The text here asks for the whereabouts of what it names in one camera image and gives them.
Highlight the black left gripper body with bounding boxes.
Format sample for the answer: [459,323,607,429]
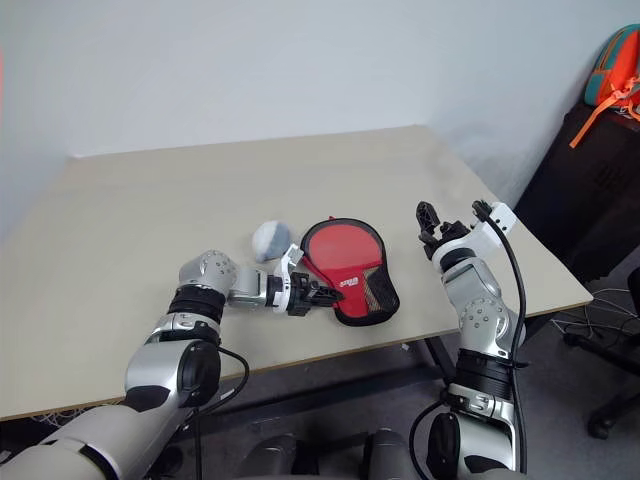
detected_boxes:
[287,271,324,320]

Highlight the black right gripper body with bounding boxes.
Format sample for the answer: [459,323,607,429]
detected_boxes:
[418,218,472,259]

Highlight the red black paddle case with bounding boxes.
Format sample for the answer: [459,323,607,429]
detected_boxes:
[298,214,402,329]

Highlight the white grey round pouch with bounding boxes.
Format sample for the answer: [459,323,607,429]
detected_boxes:
[251,219,292,265]

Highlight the dark rounded shape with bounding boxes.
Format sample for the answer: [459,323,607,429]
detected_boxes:
[238,433,321,480]
[360,427,417,480]

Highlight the teal orange backpack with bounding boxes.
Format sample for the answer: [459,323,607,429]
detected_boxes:
[568,23,640,149]

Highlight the black office chair base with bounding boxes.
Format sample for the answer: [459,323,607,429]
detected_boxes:
[563,264,640,441]

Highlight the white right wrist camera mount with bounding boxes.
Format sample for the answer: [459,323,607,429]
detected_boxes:
[430,202,516,266]

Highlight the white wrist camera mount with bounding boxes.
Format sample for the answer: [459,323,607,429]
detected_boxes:
[271,243,305,315]
[430,202,516,266]

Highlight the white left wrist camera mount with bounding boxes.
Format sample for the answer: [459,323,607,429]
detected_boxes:
[271,243,305,315]

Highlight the black table frame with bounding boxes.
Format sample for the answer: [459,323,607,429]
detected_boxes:
[199,335,459,421]

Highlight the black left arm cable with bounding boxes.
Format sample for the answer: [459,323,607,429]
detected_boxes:
[192,345,251,437]

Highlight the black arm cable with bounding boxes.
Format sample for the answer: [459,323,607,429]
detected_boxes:
[408,212,530,475]
[192,345,251,437]

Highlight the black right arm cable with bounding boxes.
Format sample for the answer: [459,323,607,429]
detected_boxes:
[408,212,530,475]

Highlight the thin floor cables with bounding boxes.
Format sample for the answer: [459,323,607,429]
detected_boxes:
[549,284,640,347]

